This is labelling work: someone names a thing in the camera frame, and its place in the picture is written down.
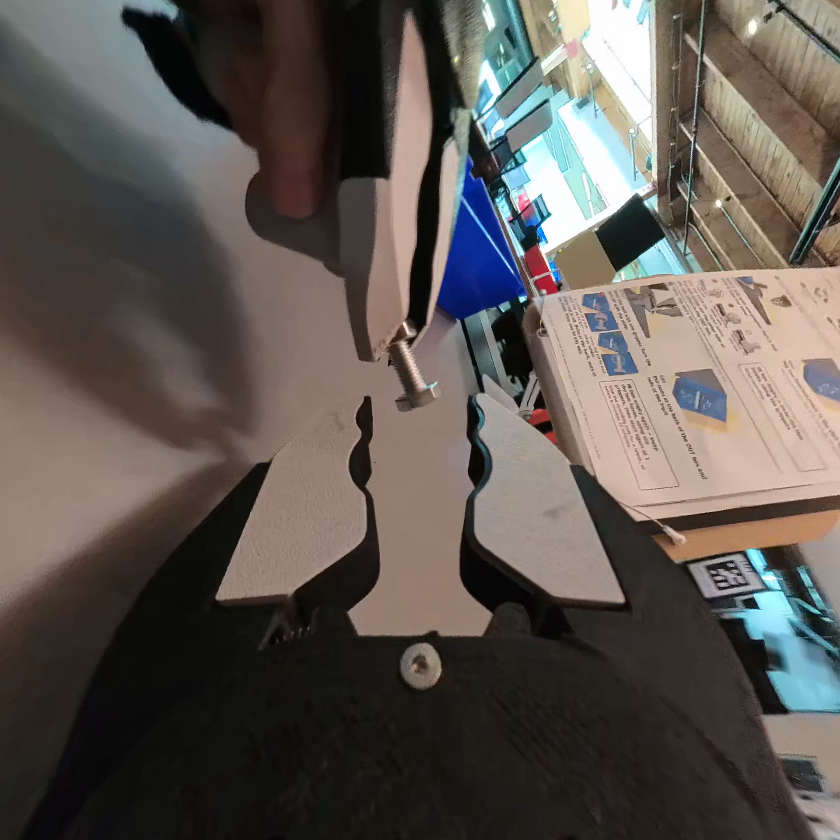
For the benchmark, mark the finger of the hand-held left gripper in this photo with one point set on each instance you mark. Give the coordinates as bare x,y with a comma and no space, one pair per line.
453,216
380,262

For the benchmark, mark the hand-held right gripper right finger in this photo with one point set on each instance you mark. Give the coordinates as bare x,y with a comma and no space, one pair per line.
538,525

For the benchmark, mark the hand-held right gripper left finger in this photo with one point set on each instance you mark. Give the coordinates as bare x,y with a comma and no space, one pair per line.
295,525

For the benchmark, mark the blue plastic bin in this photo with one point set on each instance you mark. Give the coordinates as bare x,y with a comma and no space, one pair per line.
479,262

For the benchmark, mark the silver hex bolt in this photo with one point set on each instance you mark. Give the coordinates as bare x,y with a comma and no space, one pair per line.
407,371

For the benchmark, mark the grey desk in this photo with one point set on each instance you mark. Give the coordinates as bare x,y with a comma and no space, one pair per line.
98,459

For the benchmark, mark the person's left hand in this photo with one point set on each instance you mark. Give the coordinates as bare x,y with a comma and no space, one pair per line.
282,98

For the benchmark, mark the black square panel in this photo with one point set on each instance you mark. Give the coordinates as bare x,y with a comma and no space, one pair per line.
630,233

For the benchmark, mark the black and white marker tag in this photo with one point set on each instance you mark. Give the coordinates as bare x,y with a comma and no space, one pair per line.
725,576

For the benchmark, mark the wooden document holder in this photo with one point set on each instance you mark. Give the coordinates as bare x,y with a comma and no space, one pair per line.
754,538

